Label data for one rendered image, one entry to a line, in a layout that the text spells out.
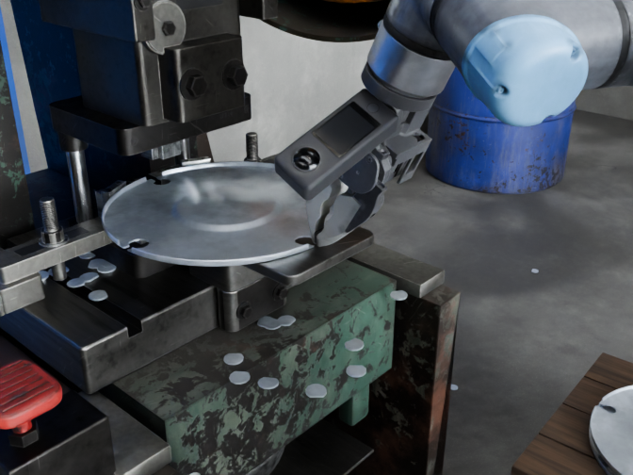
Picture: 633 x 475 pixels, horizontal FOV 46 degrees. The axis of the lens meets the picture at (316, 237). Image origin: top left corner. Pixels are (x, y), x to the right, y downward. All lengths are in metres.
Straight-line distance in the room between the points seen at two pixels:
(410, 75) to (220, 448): 0.46
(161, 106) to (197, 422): 0.35
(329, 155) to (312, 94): 2.27
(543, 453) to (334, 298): 0.44
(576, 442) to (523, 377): 0.73
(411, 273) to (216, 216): 0.31
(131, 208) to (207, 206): 0.09
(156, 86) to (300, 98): 2.05
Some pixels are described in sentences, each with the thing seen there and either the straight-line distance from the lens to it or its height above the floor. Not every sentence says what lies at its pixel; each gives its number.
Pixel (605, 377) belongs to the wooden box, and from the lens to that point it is 1.41.
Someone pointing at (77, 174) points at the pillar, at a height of 0.80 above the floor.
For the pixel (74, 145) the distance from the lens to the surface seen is 0.96.
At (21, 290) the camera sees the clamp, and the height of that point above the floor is 0.73.
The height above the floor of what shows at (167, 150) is 0.83.
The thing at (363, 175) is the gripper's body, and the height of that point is 0.88.
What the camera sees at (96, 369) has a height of 0.67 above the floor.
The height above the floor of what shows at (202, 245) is 0.78.
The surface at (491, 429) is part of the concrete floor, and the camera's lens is 1.80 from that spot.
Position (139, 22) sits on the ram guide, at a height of 1.01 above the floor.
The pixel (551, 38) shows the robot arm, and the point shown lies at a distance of 0.53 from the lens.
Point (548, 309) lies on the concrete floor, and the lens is 2.28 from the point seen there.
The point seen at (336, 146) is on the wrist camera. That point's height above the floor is 0.93.
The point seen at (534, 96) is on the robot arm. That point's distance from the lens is 0.55.
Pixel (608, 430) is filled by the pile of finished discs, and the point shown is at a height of 0.37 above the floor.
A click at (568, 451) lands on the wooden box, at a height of 0.35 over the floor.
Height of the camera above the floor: 1.14
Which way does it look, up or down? 26 degrees down
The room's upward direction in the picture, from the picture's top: straight up
